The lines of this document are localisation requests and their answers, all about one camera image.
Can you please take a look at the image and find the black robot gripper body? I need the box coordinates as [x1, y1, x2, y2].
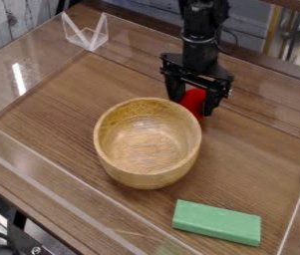
[160, 53, 235, 98]

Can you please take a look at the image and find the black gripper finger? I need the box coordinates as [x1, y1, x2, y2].
[203, 88, 224, 117]
[164, 75, 186, 103]

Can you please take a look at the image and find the red plush fruit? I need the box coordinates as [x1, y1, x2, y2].
[179, 89, 207, 120]

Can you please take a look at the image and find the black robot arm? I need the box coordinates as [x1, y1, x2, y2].
[160, 0, 235, 120]

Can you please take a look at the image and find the wooden bowl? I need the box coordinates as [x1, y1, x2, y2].
[95, 98, 203, 190]

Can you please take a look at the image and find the wooden chair in background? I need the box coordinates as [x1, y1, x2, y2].
[262, 0, 300, 62]

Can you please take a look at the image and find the green rectangular block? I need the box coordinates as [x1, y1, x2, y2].
[172, 199, 262, 247]

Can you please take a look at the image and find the black table leg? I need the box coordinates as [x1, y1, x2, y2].
[8, 210, 54, 255]

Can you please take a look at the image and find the clear acrylic corner bracket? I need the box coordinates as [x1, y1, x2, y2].
[61, 12, 109, 52]

